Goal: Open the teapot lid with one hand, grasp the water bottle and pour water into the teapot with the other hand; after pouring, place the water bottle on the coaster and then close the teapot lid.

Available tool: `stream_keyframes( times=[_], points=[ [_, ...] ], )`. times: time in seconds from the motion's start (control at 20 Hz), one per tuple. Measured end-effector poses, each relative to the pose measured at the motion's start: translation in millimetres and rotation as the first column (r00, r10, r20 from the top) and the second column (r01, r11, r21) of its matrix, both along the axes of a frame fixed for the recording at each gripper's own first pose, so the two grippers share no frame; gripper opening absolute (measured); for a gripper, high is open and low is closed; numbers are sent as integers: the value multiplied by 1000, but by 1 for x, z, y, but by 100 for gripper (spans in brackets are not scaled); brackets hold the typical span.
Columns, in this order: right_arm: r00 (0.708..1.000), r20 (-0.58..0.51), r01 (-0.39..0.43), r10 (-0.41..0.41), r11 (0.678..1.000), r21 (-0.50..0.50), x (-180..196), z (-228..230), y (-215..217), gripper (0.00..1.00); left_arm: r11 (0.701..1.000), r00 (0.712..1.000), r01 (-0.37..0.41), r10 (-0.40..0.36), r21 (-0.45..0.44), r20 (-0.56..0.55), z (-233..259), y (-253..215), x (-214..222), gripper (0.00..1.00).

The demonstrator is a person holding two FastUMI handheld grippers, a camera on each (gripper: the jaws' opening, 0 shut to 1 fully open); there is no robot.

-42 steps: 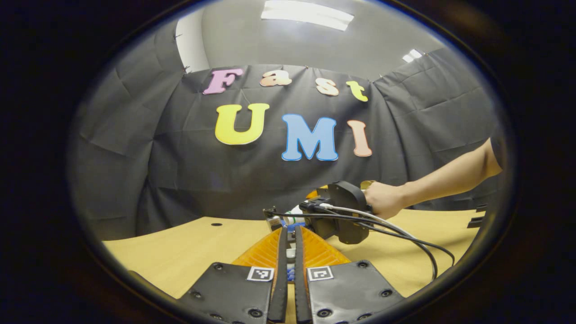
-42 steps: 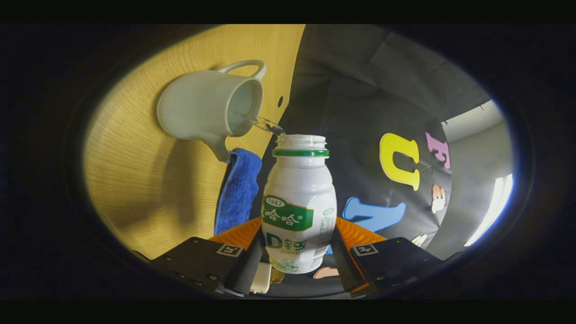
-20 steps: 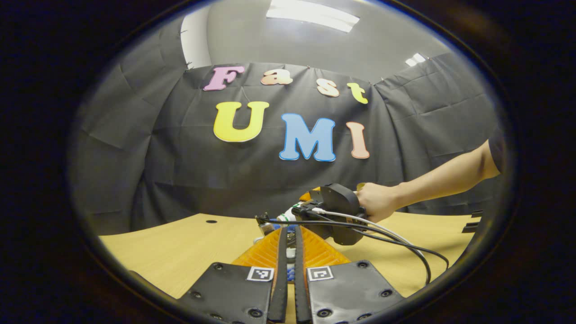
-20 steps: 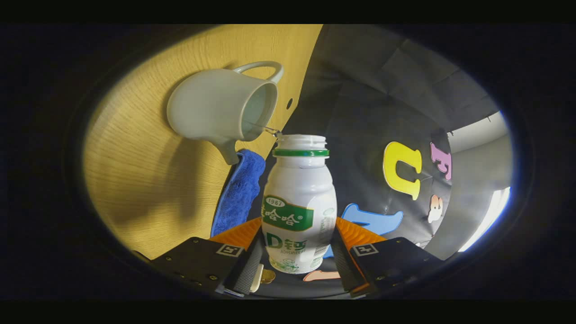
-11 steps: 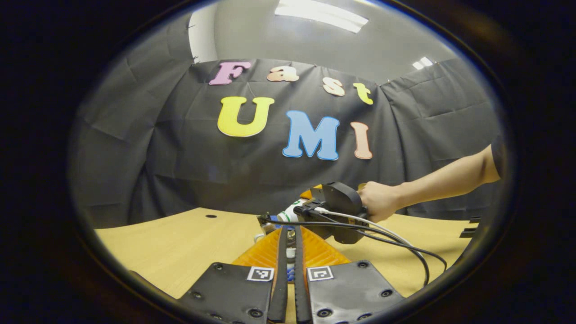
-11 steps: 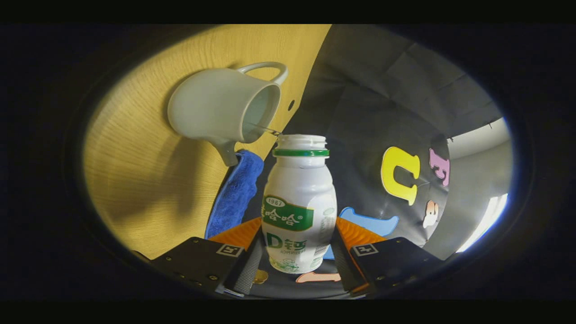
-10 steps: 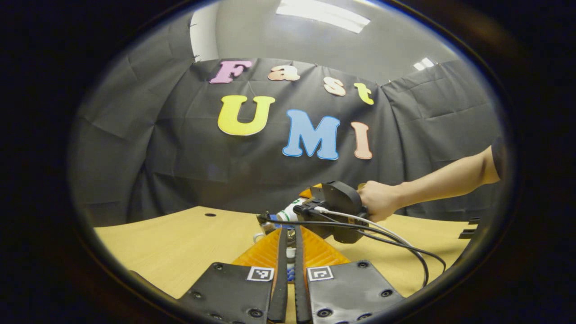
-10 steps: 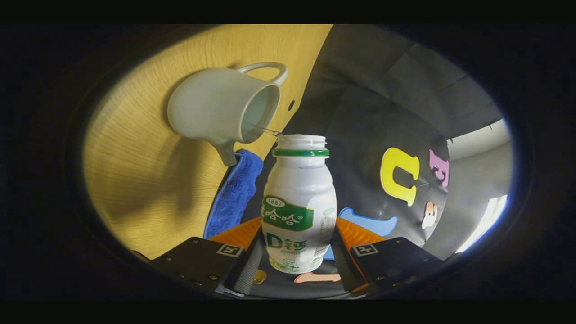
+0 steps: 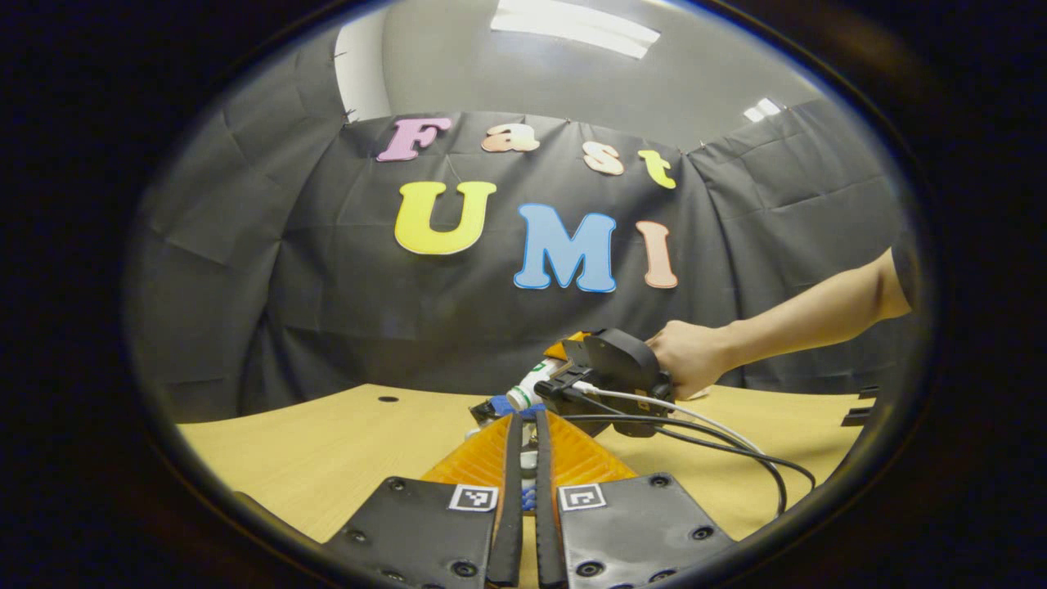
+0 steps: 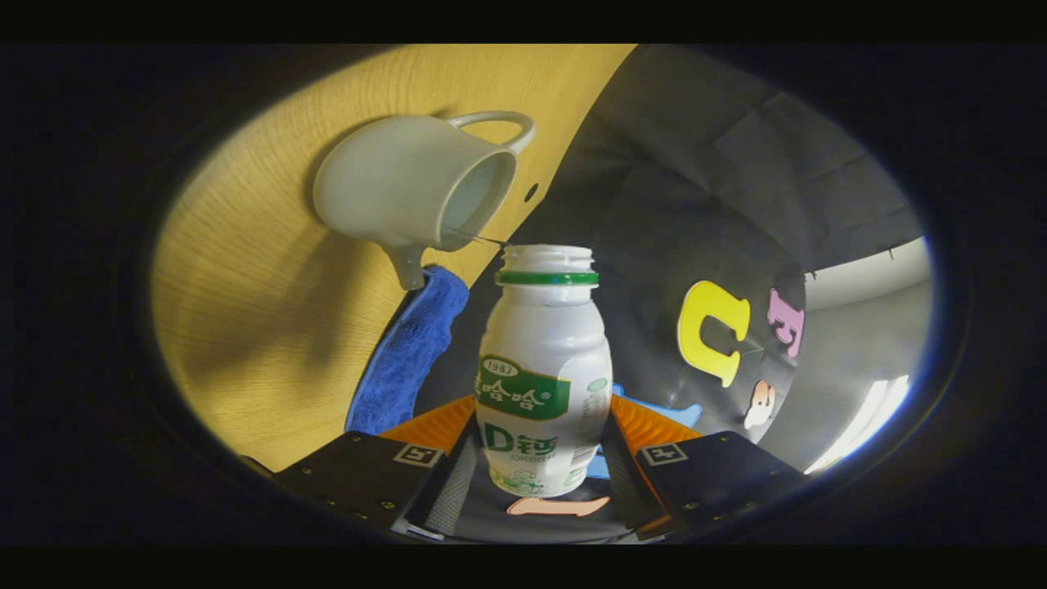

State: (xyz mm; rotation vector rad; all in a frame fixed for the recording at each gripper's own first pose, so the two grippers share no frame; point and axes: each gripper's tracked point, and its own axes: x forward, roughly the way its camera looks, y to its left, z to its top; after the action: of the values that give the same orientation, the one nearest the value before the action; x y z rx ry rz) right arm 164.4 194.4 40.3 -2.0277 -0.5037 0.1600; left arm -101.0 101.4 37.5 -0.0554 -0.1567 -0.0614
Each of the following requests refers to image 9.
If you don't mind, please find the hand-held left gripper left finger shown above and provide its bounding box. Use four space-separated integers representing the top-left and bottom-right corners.
321 411 525 589

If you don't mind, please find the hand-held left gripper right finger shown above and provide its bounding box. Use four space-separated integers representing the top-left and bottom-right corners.
535 409 737 589

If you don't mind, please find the white blue teacup lid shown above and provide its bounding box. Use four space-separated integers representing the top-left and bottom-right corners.
522 421 538 515

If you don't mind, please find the white water bottle green label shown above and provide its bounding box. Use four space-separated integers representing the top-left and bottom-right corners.
506 357 573 410

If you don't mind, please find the black backdrop cloth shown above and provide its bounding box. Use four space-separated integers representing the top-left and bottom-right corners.
131 98 917 422

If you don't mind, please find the person's dark shirt sleeve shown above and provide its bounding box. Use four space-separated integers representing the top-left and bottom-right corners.
890 233 925 313

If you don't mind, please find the ceiling light panel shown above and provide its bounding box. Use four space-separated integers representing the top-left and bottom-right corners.
491 0 661 60

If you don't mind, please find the white cable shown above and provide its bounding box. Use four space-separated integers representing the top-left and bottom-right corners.
571 380 766 457

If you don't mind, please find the black cable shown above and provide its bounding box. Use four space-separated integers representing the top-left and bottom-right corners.
563 413 817 493
653 425 789 519

